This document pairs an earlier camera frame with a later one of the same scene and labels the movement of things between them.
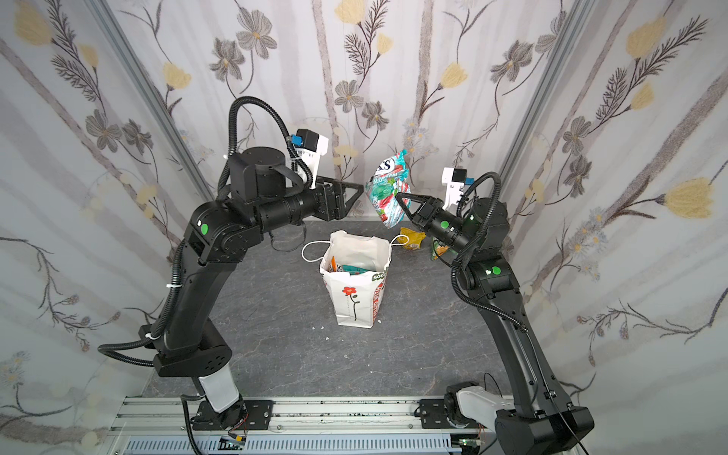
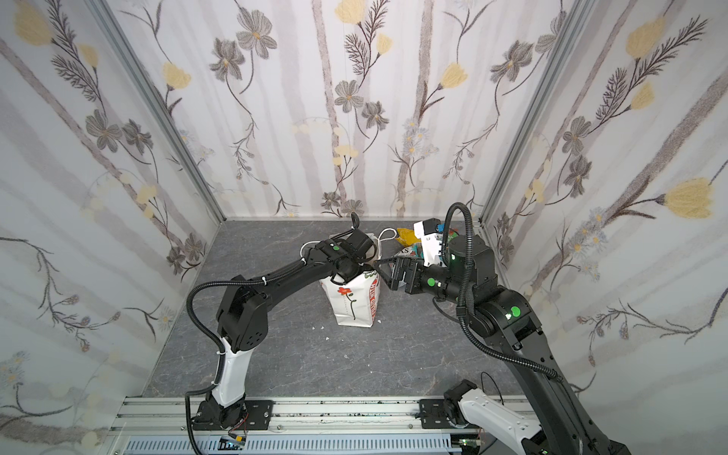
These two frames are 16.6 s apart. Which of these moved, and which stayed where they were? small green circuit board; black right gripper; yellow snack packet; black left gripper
Moved: black right gripper; black left gripper
Stayed: yellow snack packet; small green circuit board
